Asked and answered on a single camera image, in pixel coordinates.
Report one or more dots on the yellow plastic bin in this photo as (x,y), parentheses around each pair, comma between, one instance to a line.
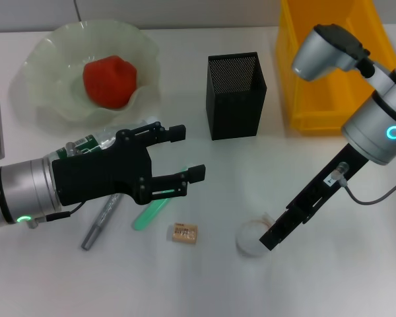
(303,99)

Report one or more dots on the clear green-label water bottle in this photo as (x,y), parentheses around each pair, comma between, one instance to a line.
(89,143)

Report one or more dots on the pale green wavy fruit plate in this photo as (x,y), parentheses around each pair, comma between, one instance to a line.
(52,66)

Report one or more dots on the white paper ball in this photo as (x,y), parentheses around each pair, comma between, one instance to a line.
(249,239)

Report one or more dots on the small tan eraser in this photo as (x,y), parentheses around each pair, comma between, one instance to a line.
(184,233)

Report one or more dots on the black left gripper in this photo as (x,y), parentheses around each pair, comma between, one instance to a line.
(99,175)

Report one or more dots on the black mesh pen holder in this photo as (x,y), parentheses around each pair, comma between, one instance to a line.
(234,105)

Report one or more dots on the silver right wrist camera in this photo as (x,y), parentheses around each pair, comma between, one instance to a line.
(316,56)

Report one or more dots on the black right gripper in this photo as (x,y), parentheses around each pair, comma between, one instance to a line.
(320,195)

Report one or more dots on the mint green pen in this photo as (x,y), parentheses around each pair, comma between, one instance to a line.
(145,219)

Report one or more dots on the grey marker pen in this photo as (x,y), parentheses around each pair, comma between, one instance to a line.
(92,234)

